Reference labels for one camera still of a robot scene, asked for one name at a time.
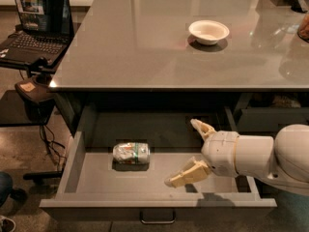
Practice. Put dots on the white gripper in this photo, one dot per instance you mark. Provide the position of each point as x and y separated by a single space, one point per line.
220 152

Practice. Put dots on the silver green 7up can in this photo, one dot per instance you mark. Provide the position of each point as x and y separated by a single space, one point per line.
131 153

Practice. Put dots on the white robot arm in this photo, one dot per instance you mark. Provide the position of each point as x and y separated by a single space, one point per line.
281 161

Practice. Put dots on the open grey top drawer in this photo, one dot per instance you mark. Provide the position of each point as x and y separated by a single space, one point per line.
94 187

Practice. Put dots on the grey counter cabinet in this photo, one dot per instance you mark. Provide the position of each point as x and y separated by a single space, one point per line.
144 46

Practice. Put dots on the white paper bowl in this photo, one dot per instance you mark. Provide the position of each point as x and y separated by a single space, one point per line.
208 32

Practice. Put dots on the person's blue jeans leg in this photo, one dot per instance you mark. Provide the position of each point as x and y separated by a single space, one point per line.
7 189

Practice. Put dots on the black laptop computer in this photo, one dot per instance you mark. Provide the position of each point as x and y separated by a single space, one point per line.
45 35

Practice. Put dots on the white sneaker shoe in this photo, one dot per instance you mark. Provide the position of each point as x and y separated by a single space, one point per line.
6 224

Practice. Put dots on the metal drawer handle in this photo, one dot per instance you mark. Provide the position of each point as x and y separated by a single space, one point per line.
157 217

